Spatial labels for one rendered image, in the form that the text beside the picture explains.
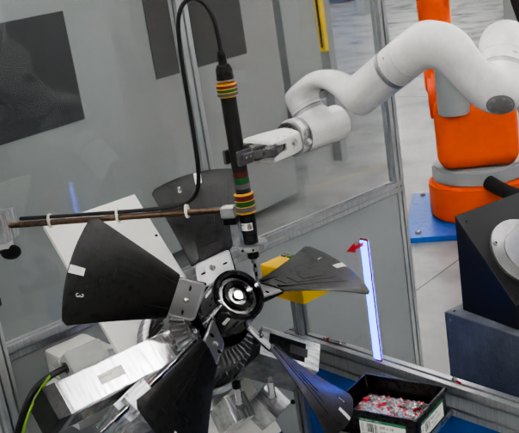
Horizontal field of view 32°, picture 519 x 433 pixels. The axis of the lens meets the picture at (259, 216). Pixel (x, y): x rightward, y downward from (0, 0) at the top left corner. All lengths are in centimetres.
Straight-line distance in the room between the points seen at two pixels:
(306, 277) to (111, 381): 50
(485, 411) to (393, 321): 137
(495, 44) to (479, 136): 386
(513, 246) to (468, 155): 346
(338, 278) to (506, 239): 48
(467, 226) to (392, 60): 63
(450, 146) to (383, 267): 242
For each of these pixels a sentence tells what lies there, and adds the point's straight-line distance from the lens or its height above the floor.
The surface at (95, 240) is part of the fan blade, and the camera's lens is 191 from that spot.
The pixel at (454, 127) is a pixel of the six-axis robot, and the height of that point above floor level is 65.
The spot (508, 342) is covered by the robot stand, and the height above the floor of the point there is 90.
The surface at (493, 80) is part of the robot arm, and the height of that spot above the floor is 161.
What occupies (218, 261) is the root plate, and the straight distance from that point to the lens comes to 203.
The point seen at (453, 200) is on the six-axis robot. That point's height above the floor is 19.
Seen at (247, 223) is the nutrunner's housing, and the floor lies 135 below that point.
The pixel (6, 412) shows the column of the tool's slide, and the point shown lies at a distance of 242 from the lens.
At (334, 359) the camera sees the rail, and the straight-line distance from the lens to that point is 251.
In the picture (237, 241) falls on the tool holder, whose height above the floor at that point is 131.
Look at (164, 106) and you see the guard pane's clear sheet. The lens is 271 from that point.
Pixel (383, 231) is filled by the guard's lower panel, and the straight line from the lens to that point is 341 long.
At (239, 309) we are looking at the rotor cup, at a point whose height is 120.
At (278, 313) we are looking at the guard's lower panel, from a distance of 309.
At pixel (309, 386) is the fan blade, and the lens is 196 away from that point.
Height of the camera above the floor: 193
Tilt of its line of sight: 17 degrees down
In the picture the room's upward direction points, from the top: 9 degrees counter-clockwise
